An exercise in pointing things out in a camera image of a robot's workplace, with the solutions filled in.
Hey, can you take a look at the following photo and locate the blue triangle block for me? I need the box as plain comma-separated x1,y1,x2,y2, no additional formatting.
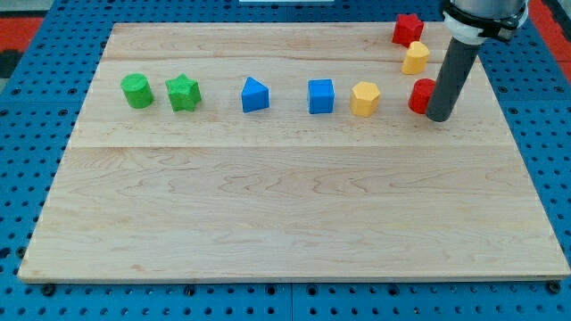
241,77,269,113

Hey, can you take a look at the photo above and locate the green cylinder block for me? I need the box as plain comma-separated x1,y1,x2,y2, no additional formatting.
120,73,153,109

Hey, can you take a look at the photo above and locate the yellow hexagon block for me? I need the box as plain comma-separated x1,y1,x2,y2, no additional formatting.
350,81,381,117

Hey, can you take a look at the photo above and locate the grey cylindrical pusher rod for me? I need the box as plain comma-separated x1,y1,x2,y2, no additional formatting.
426,37,480,122

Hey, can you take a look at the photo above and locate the red star block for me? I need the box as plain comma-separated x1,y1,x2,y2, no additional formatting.
392,13,424,47

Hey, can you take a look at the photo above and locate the light wooden board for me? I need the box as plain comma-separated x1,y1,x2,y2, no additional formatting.
18,22,570,284

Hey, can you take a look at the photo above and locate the yellow heart block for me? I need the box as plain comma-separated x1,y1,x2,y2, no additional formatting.
401,41,431,75

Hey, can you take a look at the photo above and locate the red cylinder block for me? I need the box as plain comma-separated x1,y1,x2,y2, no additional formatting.
408,78,436,114

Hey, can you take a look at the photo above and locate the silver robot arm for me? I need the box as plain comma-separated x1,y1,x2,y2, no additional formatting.
441,0,529,45

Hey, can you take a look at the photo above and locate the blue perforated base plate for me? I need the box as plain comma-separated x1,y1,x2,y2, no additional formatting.
1,1,570,320

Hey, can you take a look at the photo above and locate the blue cube block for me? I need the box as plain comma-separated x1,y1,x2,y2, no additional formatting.
308,79,335,114

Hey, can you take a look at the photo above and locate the green star block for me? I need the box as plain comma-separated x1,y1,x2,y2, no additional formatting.
165,74,202,112

